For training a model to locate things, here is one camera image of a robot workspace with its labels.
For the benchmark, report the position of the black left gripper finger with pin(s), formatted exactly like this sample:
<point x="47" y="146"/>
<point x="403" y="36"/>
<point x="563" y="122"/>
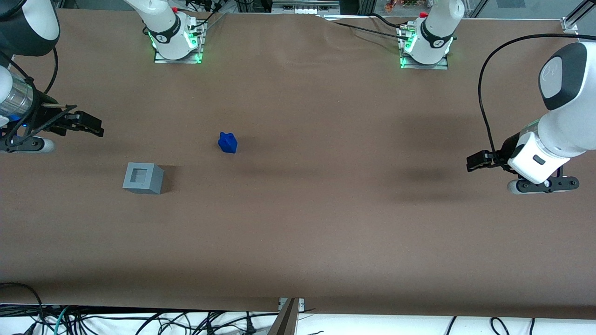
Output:
<point x="499" y="156"/>
<point x="477" y="162"/>

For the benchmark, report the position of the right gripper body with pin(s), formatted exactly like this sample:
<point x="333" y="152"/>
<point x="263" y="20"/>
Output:
<point x="43" y="120"/>

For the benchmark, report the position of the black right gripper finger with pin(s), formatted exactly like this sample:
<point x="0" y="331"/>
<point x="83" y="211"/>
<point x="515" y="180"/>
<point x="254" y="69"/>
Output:
<point x="58" y="111"/>
<point x="88" y="123"/>

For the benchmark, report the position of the blue plastic part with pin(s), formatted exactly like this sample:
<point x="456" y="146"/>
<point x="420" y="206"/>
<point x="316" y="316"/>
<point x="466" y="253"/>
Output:
<point x="227" y="143"/>

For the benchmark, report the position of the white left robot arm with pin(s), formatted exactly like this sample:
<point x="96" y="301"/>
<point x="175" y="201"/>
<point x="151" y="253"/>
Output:
<point x="563" y="125"/>

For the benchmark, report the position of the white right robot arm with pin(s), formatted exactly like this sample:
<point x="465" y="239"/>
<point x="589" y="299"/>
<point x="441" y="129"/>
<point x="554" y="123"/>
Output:
<point x="163" y="23"/>

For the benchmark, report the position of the gray square base block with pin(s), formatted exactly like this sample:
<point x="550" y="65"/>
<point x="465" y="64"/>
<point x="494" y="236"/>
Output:
<point x="142" y="179"/>

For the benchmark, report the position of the brown table cover sheet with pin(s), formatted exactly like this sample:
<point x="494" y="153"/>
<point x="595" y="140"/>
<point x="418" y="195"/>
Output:
<point x="326" y="209"/>

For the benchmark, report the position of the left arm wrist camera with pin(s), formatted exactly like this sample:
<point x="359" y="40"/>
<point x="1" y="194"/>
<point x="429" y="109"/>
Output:
<point x="542" y="185"/>

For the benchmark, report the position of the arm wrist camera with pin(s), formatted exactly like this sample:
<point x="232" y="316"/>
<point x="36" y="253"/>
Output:
<point x="542" y="185"/>
<point x="28" y="145"/>

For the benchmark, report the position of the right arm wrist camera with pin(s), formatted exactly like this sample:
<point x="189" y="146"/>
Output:
<point x="28" y="145"/>

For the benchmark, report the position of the aluminium corner bracket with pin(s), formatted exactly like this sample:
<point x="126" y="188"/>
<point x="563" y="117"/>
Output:
<point x="570" y="24"/>

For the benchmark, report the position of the aluminium profile post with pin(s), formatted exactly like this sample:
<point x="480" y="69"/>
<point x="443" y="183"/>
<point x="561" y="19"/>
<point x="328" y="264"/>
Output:
<point x="286" y="321"/>

